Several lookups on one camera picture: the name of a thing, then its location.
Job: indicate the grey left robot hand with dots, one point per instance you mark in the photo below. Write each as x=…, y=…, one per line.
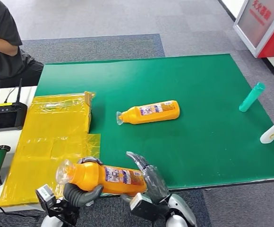
x=80, y=195

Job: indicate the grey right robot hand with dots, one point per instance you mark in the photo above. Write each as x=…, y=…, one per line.
x=155, y=185

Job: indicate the orange bottle with label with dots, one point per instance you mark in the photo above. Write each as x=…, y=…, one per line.
x=151, y=112
x=97, y=178

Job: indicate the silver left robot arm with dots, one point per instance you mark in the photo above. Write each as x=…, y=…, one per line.
x=51, y=221

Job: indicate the person's forearm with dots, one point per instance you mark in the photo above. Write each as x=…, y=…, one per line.
x=1, y=45

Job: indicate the teal plastic bottle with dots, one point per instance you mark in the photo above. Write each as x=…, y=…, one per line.
x=251, y=97

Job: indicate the yellow taped cardboard box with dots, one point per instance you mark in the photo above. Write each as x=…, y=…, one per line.
x=44, y=134

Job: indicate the green table mat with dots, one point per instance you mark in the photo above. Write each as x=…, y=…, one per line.
x=174, y=78

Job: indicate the black remote controller with antennas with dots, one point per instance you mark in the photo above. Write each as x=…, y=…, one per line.
x=4, y=116

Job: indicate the person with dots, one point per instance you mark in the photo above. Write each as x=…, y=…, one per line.
x=0, y=64

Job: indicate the red and white sign stand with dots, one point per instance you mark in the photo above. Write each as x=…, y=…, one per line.
x=262, y=22

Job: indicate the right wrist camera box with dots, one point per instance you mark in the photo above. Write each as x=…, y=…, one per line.
x=146, y=208

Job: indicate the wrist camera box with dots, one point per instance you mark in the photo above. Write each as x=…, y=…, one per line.
x=44, y=195
x=146, y=208

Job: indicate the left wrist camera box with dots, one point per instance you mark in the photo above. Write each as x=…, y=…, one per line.
x=44, y=195

